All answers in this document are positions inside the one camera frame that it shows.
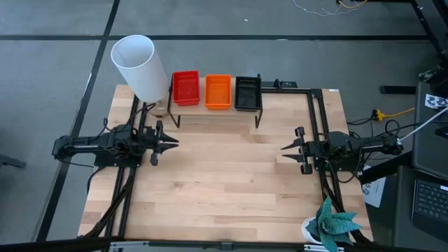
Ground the white cable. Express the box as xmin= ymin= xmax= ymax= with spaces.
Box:
xmin=398 ymin=106 xmax=448 ymax=143

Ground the black plastic basket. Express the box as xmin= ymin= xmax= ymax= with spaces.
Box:
xmin=234 ymin=77 xmax=263 ymax=113
xmin=234 ymin=76 xmax=263 ymax=110

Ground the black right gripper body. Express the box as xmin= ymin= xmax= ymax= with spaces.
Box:
xmin=295 ymin=126 xmax=328 ymax=175

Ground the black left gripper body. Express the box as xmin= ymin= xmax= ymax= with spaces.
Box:
xmin=141 ymin=120 xmax=164 ymax=166

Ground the yellow power cord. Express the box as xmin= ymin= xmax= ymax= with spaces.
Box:
xmin=372 ymin=106 xmax=416 ymax=123

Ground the teal artificial succulent plant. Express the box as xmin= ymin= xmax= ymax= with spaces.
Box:
xmin=305 ymin=196 xmax=363 ymax=252

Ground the black floor foot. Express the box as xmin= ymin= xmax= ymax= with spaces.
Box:
xmin=0 ymin=153 xmax=28 ymax=169

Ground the dark mottled object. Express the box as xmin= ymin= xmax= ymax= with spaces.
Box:
xmin=418 ymin=50 xmax=448 ymax=89

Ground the white cylindrical lamp shade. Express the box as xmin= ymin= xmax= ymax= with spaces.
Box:
xmin=110 ymin=34 xmax=169 ymax=104

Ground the thin white wire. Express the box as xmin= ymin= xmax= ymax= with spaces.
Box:
xmin=291 ymin=0 xmax=369 ymax=18

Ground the orange plastic basket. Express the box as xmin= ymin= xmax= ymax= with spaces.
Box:
xmin=204 ymin=73 xmax=232 ymax=108
xmin=204 ymin=75 xmax=232 ymax=111

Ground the black flat bar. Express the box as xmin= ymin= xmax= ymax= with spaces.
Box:
xmin=380 ymin=85 xmax=417 ymax=95

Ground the dark laptop keyboard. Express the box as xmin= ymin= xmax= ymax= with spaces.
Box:
xmin=410 ymin=178 xmax=448 ymax=243

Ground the white plant pot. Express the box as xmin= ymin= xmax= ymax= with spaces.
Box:
xmin=301 ymin=216 xmax=325 ymax=245

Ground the thin yellow wire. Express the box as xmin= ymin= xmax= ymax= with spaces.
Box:
xmin=337 ymin=0 xmax=369 ymax=11

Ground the wooden shelf black metal frame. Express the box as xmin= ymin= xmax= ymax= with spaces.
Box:
xmin=167 ymin=73 xmax=264 ymax=129

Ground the black metal stand frame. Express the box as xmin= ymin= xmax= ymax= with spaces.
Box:
xmin=337 ymin=0 xmax=448 ymax=55

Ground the white printed paper sheet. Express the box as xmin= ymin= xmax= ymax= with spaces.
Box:
xmin=361 ymin=165 xmax=387 ymax=209

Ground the round wooden lamp base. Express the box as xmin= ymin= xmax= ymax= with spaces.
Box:
xmin=149 ymin=99 xmax=172 ymax=119

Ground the dark grey side desk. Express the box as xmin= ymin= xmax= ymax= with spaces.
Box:
xmin=393 ymin=80 xmax=448 ymax=252

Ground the white black patterned sheet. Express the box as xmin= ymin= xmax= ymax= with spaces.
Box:
xmin=423 ymin=92 xmax=448 ymax=111

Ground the red plastic basket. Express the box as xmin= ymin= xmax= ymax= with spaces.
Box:
xmin=172 ymin=70 xmax=201 ymax=104
xmin=172 ymin=71 xmax=201 ymax=107

